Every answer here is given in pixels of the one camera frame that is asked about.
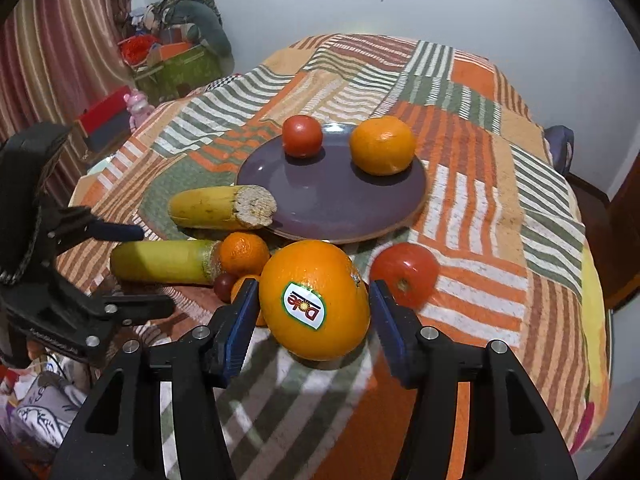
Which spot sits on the blue bag by bed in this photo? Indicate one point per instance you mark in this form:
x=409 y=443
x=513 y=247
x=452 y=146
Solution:
x=561 y=146

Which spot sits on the green box of clutter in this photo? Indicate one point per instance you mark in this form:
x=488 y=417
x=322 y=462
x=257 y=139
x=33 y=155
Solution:
x=172 y=71

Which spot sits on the red tomato on plate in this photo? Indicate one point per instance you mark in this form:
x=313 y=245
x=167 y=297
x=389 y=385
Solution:
x=301 y=136

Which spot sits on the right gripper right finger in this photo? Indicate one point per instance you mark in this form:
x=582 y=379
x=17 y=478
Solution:
x=398 y=328

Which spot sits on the red tomato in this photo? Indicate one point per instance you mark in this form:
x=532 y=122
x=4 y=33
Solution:
x=410 y=272
x=301 y=136

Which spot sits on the small dark red fruit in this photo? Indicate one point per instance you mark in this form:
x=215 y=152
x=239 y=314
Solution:
x=223 y=286

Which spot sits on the yellow-green sugarcane piece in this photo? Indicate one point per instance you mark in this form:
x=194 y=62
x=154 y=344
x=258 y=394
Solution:
x=182 y=262

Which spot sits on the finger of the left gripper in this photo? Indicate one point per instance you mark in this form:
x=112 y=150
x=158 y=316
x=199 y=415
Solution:
x=135 y=310
x=71 y=232

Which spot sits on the striped patchwork bedspread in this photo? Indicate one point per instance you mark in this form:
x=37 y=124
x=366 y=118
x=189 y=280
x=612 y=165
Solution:
x=503 y=224

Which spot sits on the purple round plate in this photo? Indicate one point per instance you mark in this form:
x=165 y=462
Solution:
x=327 y=197

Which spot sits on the small tangerine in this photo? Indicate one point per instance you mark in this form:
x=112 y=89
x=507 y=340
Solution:
x=260 y=322
x=242 y=253

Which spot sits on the red and blue box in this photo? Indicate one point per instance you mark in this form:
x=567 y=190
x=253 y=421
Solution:
x=106 y=121

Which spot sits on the striped red curtain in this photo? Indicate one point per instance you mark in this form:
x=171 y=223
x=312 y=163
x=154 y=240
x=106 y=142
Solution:
x=58 y=58

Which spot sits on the orange on plate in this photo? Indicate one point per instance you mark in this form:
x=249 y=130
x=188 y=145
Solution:
x=382 y=146

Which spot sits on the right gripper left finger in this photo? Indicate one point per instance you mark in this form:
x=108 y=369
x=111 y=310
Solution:
x=233 y=327

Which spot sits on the large orange with sticker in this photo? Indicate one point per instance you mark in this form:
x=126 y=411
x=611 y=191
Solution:
x=314 y=300

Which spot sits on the yellow sugarcane piece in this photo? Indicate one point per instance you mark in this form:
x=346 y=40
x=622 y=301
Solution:
x=223 y=208

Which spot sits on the pink toy figure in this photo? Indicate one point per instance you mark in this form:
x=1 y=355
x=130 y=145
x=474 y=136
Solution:
x=139 y=108

